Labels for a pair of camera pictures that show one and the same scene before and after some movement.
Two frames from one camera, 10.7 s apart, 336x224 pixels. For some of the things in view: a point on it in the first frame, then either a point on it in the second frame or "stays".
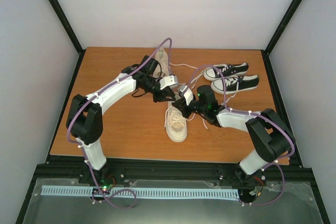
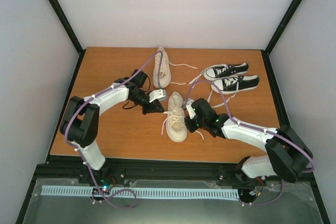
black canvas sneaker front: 235,83 stays
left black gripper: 166,93 -> 153,108
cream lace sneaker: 176,125 stays
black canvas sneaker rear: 212,73 stays
